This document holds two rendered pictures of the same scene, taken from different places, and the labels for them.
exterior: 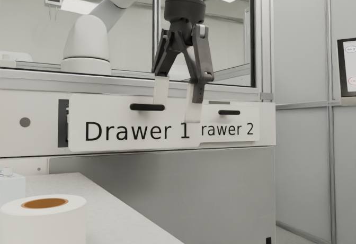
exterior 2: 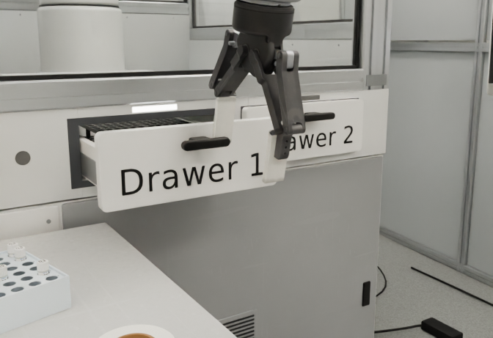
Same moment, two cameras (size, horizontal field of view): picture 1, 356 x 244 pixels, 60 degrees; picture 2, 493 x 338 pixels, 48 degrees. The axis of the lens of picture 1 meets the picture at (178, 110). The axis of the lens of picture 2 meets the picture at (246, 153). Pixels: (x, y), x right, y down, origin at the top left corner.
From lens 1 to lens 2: 23 cm
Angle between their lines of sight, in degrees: 15
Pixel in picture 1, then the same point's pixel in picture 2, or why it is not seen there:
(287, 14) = not seen: outside the picture
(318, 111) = (461, 59)
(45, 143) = (54, 184)
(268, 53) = (382, 10)
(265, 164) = (368, 182)
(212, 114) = not seen: hidden behind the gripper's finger
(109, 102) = (151, 139)
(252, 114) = (353, 111)
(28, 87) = (23, 105)
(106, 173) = (141, 218)
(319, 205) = (447, 207)
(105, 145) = (148, 199)
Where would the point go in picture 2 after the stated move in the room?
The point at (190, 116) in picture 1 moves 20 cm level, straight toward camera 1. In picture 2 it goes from (271, 174) to (285, 226)
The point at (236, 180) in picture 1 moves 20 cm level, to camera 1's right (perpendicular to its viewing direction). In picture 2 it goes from (324, 210) to (417, 208)
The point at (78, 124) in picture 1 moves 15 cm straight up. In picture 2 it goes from (110, 174) to (105, 63)
